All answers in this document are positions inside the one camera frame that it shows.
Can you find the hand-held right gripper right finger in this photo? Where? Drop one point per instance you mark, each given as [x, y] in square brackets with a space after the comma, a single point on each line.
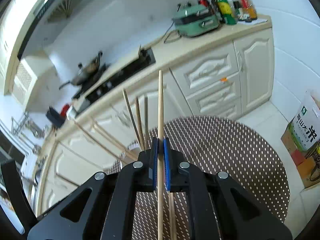
[167, 165]

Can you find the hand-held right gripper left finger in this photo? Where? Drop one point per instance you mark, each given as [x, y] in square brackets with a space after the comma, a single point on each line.
[155, 162]

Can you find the light wooden chopstick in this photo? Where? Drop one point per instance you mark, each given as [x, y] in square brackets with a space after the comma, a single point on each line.
[100, 137]
[146, 117]
[160, 105]
[140, 120]
[107, 133]
[130, 115]

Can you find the brown polka dot tablecloth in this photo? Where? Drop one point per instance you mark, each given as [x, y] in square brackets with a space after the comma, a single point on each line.
[225, 155]

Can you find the white mug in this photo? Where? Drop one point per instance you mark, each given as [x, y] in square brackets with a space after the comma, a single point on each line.
[71, 112]

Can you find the black glass gas hob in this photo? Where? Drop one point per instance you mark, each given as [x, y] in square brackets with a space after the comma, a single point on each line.
[132, 66]

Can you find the black induction cooker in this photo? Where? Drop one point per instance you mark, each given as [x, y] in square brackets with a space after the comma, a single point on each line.
[101, 76]

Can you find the black rectangular container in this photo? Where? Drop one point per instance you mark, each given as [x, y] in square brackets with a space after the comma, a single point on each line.
[55, 117]

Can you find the steel wok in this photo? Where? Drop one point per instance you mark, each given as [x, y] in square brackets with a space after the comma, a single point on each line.
[86, 74]

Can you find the glass wok lid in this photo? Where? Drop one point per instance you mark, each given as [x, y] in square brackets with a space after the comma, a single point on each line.
[88, 66]

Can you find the beige stone countertop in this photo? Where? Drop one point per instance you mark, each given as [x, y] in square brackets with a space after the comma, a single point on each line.
[200, 45]

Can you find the metal utensil rack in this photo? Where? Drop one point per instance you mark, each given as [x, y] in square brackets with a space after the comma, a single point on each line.
[27, 130]

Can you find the cream kitchen base cabinet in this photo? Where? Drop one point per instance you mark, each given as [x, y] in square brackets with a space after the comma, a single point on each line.
[255, 62]

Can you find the cardboard box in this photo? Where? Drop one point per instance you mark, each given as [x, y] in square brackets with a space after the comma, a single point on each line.
[303, 167]

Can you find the white green rice bag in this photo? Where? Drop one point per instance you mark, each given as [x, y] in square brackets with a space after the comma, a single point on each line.
[306, 125]

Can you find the green electric grill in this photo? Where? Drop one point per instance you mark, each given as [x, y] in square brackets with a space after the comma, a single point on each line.
[195, 20]

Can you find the cream lattice upper cabinet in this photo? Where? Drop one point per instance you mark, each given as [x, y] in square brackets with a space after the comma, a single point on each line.
[32, 80]

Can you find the yellow cap green bottle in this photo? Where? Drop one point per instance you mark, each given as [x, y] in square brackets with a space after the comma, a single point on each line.
[226, 10]

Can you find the dark olive oil bottle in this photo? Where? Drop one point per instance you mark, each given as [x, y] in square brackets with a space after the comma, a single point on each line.
[215, 5]

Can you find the red can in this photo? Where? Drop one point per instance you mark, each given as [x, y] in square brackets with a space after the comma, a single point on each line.
[203, 2]

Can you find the white paper sheet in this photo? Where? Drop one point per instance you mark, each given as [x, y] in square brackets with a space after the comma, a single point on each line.
[257, 21]

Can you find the dark soy sauce bottle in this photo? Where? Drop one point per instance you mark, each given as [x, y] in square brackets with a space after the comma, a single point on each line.
[236, 5]

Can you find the beige folding fan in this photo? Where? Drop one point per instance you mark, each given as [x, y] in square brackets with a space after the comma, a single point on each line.
[65, 8]

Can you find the red sauce bottle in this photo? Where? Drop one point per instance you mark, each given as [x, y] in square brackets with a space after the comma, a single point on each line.
[247, 5]

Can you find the range hood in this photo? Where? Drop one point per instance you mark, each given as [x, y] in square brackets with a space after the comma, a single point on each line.
[30, 30]

